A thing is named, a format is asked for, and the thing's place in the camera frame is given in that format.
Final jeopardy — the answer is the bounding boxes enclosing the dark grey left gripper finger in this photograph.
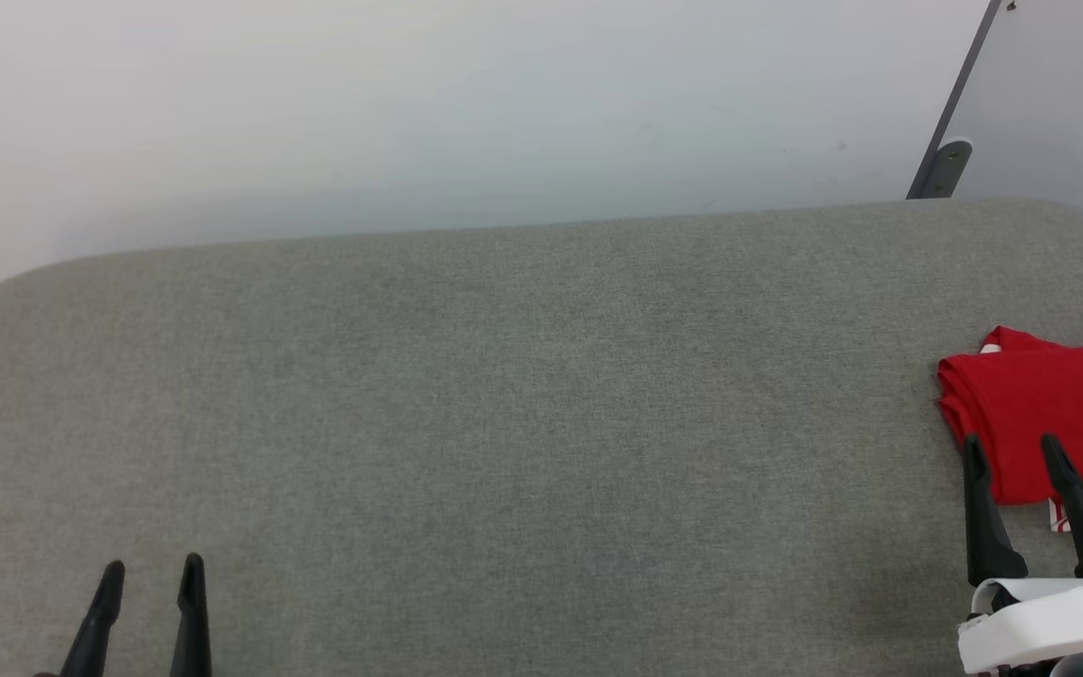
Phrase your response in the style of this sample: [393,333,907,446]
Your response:
[60,561,126,677]
[170,553,213,677]

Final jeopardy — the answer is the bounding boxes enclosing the grey metal panel bracket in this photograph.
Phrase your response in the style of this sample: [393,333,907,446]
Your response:
[922,139,973,200]

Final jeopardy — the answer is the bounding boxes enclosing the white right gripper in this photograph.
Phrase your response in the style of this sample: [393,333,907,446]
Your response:
[957,433,1083,677]

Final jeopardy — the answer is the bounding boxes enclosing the grey fabric sofa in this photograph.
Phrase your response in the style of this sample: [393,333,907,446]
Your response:
[0,197,1083,677]

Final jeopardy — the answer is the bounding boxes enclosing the light grey partition panel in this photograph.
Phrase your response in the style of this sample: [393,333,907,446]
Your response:
[906,0,1083,222]

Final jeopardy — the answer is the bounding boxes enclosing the red and white sports shirt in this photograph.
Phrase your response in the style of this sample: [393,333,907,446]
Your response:
[936,325,1083,533]

